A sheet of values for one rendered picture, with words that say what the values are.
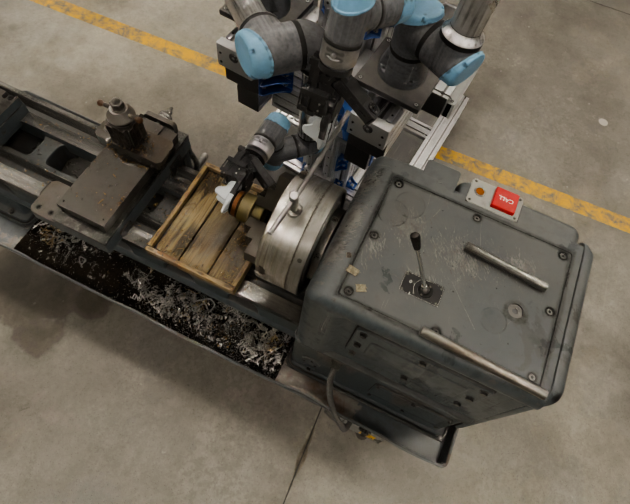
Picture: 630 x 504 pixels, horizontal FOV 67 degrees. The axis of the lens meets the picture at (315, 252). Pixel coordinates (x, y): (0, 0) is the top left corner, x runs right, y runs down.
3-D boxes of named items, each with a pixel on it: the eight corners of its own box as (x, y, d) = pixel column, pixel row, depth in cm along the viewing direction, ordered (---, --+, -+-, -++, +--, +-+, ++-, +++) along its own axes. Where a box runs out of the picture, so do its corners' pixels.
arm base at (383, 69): (391, 46, 152) (399, 19, 143) (433, 67, 150) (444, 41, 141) (369, 75, 146) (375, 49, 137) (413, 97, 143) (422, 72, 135)
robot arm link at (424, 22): (411, 25, 142) (424, -18, 130) (442, 53, 139) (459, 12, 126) (381, 40, 139) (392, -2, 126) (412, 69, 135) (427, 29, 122)
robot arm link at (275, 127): (291, 134, 149) (292, 115, 142) (274, 159, 145) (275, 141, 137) (269, 124, 150) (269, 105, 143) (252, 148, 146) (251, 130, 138)
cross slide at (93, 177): (185, 133, 159) (183, 124, 155) (107, 234, 141) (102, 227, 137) (142, 114, 161) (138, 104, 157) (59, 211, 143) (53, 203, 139)
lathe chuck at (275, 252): (332, 209, 149) (338, 163, 118) (287, 299, 141) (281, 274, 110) (306, 197, 150) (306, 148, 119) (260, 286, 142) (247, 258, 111)
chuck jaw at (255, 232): (286, 231, 127) (265, 266, 121) (285, 241, 131) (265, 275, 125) (249, 214, 128) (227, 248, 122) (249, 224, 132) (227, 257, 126)
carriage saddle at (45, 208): (193, 146, 165) (190, 134, 159) (112, 254, 145) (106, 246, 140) (119, 112, 168) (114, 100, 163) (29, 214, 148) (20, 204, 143)
